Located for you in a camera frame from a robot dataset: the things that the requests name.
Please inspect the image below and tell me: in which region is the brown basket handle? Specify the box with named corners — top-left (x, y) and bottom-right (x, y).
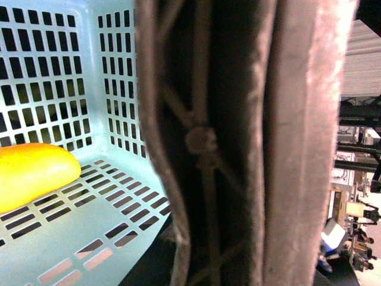
top-left (136, 1), bottom-right (358, 285)

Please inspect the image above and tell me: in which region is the light blue plastic basket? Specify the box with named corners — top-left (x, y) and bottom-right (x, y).
top-left (1, 1), bottom-right (170, 285)

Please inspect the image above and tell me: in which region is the yellow mango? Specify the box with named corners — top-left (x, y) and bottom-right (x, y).
top-left (1, 143), bottom-right (81, 213)

